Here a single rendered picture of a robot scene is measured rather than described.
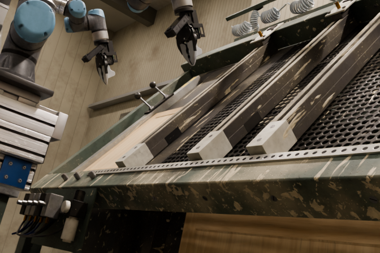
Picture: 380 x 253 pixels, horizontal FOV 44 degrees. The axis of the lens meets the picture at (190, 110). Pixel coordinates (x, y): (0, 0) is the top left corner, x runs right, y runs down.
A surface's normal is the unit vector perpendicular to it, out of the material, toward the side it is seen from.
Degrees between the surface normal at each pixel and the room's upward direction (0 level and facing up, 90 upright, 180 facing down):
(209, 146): 90
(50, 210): 90
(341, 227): 90
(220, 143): 90
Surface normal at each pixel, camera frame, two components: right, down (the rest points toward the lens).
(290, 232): -0.77, -0.35
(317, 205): -0.63, 0.52
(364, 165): -0.49, -0.84
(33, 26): 0.44, -0.09
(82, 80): 0.62, -0.13
